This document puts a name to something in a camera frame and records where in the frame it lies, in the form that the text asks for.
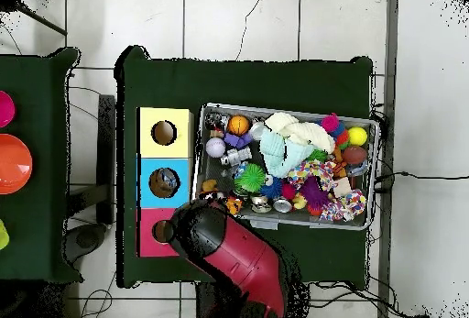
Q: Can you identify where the orange rubber toy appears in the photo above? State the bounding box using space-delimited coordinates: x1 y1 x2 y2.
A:
223 196 245 216

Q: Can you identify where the pink spiky ball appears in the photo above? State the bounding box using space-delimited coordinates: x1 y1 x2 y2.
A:
320 112 342 135

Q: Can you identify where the green side table cloth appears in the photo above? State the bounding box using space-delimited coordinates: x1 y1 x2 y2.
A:
0 46 83 285

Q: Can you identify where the cream yellow cloth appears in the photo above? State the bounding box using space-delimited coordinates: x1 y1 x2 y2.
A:
263 112 337 155

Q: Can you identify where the pink round cup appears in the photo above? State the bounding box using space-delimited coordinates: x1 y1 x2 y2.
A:
0 90 16 129

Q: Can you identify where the orange disc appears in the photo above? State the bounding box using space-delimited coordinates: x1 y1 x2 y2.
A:
0 134 34 196

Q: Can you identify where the clear mesh bin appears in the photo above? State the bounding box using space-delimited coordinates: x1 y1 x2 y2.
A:
191 103 382 232

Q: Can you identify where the white ball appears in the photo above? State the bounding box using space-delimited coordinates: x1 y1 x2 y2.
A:
204 136 228 158

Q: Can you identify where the polka dot cloth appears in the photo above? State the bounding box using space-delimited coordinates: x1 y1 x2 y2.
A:
284 159 337 192

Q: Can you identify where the small orange basketball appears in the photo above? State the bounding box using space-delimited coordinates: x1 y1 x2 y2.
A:
227 114 252 137

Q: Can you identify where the yellow-green cup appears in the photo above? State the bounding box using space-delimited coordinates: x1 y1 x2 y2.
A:
0 218 11 252

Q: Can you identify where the brown toy football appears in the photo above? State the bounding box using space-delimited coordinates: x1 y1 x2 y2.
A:
342 145 369 166

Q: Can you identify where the wooden box with three holes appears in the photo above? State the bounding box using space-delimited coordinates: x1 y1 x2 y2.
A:
136 105 196 259

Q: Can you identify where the mint green cloth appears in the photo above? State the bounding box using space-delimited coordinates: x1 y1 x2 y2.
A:
259 128 317 180

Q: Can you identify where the green spiky ball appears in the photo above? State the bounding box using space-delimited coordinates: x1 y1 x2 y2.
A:
234 162 268 195

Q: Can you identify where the silver can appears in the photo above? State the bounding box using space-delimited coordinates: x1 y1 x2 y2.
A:
247 119 267 140

